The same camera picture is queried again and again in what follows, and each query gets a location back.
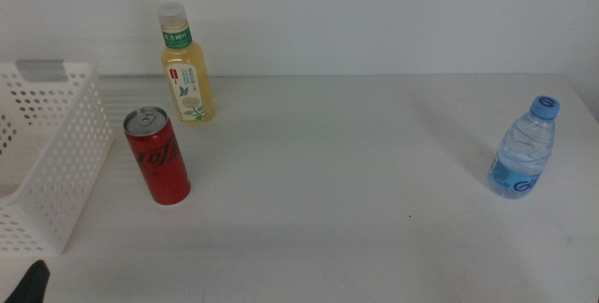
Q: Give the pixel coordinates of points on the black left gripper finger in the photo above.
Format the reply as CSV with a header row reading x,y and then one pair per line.
x,y
33,284

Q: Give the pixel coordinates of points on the red cola can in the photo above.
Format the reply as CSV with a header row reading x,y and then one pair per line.
x,y
159,163

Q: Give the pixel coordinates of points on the yellow tea bottle green label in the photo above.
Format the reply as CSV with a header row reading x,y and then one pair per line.
x,y
185,60

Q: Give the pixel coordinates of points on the clear water bottle blue cap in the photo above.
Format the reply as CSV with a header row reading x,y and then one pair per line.
x,y
524,153

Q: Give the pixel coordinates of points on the white perforated plastic basket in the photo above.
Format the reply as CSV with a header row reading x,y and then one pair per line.
x,y
70,153

